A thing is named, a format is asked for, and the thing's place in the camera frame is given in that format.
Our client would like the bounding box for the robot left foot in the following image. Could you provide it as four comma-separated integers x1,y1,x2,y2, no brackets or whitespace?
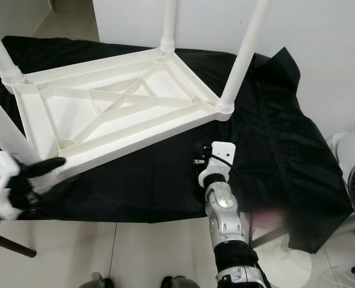
86,272,109,288

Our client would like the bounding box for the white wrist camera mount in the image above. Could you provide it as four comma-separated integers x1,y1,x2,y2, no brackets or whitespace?
198,141,237,187
0,149,25,222

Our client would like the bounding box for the pink object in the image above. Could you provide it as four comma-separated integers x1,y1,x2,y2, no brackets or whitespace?
249,209,287,226

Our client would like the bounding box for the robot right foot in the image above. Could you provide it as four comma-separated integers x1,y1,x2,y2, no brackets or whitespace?
160,275,193,288

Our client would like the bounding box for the white plastic table top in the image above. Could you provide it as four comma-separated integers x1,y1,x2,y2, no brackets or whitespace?
12,47,235,178

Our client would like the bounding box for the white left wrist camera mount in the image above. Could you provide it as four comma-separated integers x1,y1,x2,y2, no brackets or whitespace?
0,149,25,222

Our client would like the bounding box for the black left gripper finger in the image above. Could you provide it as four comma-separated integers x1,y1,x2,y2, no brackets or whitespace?
24,157,67,176
33,173,76,194

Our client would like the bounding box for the black cloth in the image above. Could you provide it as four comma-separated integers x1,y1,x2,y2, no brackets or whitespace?
0,35,355,253

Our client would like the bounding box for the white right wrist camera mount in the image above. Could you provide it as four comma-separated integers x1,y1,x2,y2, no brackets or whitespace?
198,141,237,187

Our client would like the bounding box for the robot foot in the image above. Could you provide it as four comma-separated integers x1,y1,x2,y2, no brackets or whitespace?
86,272,109,288
160,275,193,288

